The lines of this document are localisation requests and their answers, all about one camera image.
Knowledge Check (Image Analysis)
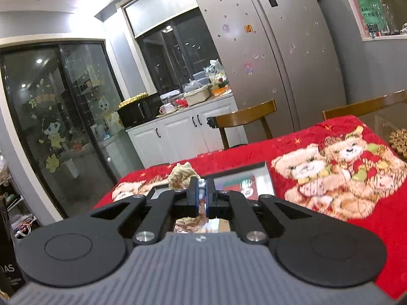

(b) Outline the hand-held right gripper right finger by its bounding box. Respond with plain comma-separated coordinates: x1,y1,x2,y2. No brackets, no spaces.
205,178,314,245

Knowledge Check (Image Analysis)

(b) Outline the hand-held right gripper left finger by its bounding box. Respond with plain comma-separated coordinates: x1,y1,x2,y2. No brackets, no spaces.
91,176,201,245

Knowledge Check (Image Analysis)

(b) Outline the cream ruffled hair scrunchie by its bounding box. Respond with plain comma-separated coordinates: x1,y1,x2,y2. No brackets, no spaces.
168,162,209,233

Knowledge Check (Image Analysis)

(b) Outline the black shallow box tray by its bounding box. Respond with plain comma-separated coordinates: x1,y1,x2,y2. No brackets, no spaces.
140,161,277,234

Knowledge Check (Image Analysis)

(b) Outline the printed paper sheet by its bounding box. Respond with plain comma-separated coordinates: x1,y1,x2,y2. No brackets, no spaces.
214,174,255,198

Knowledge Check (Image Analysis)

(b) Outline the white kitchen cabinet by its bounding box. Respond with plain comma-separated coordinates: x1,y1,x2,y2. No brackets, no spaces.
125,94,249,170

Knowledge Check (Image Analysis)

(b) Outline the wooden chair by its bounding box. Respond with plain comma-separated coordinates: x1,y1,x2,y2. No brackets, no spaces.
207,99,277,150
323,90,407,121

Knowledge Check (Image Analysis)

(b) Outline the beige plastic basket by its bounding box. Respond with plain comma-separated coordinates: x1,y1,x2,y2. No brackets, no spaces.
183,86,211,106

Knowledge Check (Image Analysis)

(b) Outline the black microwave oven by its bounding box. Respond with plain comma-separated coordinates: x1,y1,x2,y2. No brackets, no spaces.
118,99,157,130

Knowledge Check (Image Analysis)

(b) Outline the grey plastic bag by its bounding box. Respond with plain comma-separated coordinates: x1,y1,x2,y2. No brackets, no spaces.
184,78,205,93

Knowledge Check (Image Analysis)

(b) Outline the yellow fringed cloth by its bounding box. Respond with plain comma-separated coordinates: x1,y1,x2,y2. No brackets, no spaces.
118,92,149,109

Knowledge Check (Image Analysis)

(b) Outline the white green food bag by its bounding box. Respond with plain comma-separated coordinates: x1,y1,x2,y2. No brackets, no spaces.
203,59,228,87

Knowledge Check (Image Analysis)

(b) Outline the silver double door refrigerator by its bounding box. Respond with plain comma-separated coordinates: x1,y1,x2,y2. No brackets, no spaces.
192,0,348,134

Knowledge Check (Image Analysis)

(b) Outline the glass sliding door with stickers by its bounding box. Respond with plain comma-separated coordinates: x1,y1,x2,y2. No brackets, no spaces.
0,37,128,220

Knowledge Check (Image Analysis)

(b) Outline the round woven coaster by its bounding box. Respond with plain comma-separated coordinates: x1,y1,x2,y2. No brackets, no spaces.
389,128,407,160

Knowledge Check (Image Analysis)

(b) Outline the black printed box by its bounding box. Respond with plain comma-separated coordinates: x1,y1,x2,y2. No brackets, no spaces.
0,196,26,297

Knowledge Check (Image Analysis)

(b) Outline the green printed package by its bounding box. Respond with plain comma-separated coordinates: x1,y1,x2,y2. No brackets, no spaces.
356,0,388,35

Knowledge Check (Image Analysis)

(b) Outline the wire storage rack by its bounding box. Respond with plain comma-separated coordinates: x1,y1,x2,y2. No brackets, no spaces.
0,158,36,239

